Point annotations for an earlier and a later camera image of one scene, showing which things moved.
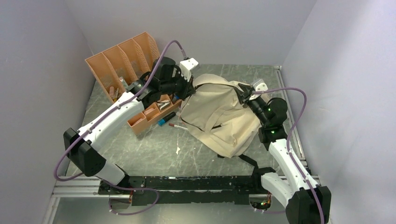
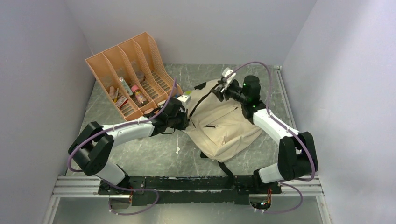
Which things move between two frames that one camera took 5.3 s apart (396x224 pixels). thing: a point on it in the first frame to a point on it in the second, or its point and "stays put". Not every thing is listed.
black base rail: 166,190 stays put
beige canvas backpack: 214,114 stays put
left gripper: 188,89 to 185,122
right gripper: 243,95 to 219,93
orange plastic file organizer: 116,69 stays put
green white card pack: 122,79 stays put
